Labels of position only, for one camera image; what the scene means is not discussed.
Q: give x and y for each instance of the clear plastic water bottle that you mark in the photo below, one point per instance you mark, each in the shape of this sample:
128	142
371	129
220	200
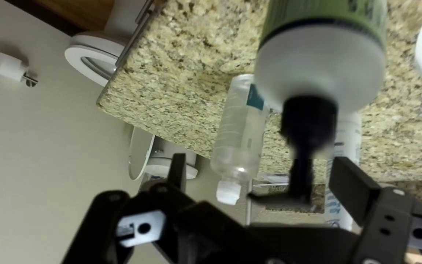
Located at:
241	137

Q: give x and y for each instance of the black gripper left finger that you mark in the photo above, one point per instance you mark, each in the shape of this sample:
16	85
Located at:
103	221

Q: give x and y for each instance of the white toilet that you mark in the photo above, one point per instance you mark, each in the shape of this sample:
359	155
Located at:
88	52

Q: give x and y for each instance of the small white wall fixture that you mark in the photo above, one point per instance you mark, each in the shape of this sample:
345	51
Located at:
9	67

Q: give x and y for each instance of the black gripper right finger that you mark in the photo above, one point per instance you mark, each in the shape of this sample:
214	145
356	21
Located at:
396	230

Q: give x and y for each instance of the green pump soap bottle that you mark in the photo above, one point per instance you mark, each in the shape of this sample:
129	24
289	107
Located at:
323	64

